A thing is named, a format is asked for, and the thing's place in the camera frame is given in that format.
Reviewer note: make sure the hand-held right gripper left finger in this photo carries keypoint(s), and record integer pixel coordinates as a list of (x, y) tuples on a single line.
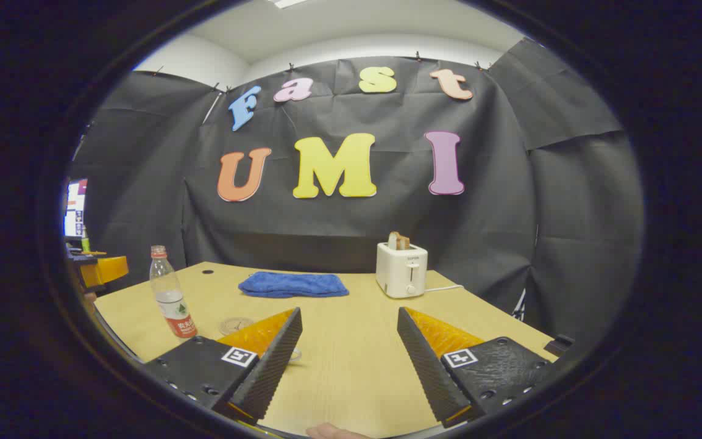
[(272, 372)]

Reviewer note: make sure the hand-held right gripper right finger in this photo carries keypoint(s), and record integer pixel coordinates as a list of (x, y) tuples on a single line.
[(427, 372)]

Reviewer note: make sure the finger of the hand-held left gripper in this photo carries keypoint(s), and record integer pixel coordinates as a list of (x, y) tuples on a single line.
[(107, 269)]

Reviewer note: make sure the round cork coaster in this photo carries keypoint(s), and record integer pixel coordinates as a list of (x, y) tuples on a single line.
[(232, 326)]

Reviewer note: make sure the clear plastic water bottle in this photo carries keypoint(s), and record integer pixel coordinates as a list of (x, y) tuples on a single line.
[(171, 292)]

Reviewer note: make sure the green bottle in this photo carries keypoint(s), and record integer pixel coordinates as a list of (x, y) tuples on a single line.
[(85, 242)]

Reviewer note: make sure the computer monitor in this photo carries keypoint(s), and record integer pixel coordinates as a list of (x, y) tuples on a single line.
[(75, 207)]

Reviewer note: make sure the blue towel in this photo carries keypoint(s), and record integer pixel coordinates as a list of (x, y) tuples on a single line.
[(293, 285)]

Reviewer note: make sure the white toaster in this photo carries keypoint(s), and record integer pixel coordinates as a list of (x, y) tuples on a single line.
[(401, 271)]

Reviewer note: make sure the bread slice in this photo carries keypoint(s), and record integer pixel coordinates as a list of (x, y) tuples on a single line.
[(398, 241)]

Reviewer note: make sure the black backdrop cloth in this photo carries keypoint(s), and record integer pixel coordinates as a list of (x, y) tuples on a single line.
[(387, 225)]

